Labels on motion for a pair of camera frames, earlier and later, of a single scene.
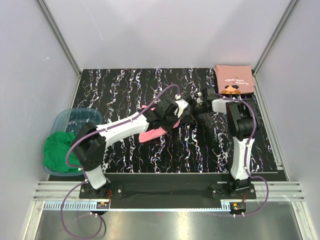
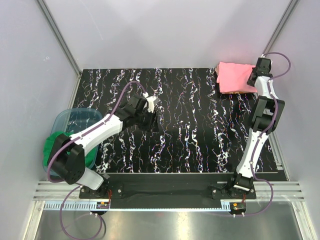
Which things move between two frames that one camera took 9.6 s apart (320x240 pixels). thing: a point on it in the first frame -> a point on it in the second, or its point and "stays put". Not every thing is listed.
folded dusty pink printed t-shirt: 232,79 stays put
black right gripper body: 196,109 -> 249,82
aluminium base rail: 264,190 stays put
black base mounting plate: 167,185 stays put
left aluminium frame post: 44,8 stays put
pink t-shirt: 152,134 -> 233,77
